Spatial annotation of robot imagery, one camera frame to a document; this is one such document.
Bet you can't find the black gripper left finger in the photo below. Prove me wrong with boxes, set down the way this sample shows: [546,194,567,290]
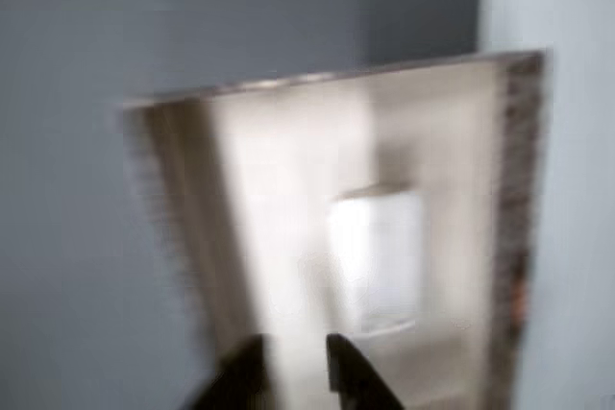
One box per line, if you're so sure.
[186,332,271,410]

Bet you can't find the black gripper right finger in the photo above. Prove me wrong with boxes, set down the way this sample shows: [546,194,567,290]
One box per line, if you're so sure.
[325,332,406,410]

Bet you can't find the white rectangular block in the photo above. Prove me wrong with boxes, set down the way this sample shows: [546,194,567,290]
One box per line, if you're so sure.
[326,187,425,335]

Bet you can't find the bark print cardboard box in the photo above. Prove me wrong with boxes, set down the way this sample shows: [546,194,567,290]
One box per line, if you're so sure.
[117,47,554,410]

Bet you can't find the grey mat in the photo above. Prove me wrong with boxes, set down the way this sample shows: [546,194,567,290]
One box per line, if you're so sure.
[0,0,487,410]

